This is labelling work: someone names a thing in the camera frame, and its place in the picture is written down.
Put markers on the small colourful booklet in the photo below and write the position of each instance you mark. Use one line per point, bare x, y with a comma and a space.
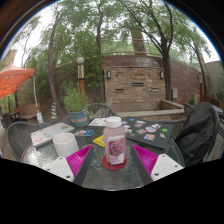
85, 132

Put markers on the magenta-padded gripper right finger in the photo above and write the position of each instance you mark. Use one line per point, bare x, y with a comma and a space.
165, 166

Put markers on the pink drink bottle white cap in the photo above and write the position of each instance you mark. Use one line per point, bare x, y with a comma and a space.
114, 140

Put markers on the flat round red coaster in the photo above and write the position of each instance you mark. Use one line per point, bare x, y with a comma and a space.
114, 166

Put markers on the orange parasol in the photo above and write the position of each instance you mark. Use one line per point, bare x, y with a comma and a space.
13, 80

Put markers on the black laptop with stickers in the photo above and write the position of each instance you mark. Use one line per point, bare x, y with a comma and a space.
146, 131

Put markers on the wall lantern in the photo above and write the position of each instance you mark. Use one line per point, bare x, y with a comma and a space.
109, 74
162, 75

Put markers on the wooden bench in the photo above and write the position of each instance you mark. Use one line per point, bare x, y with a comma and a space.
26, 111

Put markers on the white ribbed cup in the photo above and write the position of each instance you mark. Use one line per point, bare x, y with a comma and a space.
65, 144

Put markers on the yellow card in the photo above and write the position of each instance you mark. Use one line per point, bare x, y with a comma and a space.
99, 141

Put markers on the white printed booklet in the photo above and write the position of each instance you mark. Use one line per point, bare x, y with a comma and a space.
97, 122

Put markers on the black jacket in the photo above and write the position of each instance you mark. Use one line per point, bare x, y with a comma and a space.
196, 133

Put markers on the silver laptop with stickers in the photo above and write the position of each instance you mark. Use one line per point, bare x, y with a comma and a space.
50, 133

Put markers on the blue yellow striped bollard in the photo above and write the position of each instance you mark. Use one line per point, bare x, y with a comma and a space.
54, 111

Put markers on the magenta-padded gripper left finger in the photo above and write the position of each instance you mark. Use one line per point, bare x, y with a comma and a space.
60, 168

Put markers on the globe lamp post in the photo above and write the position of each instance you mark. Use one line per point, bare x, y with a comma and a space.
81, 75

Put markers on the green plant in teal pot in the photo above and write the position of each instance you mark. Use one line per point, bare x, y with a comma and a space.
77, 106

